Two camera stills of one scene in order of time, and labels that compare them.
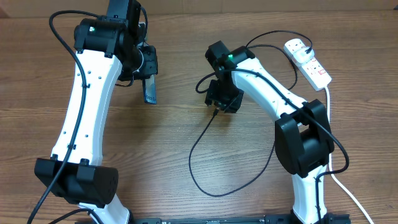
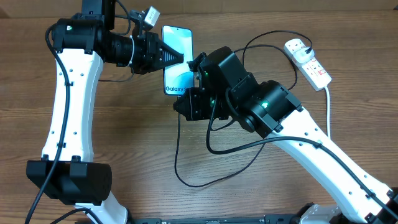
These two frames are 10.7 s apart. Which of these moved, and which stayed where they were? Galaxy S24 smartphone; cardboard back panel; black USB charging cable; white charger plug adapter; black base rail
Moved: Galaxy S24 smartphone; black USB charging cable
Stayed: white charger plug adapter; black base rail; cardboard back panel
